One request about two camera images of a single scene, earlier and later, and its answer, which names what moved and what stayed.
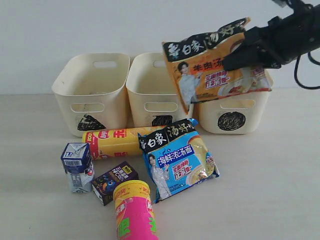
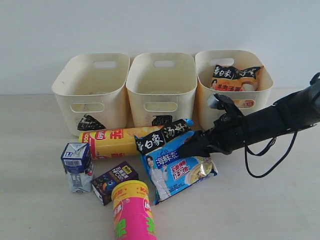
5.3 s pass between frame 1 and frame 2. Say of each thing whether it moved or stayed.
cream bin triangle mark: stayed
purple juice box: stayed
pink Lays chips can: stayed
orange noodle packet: moved
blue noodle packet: stayed
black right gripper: moved
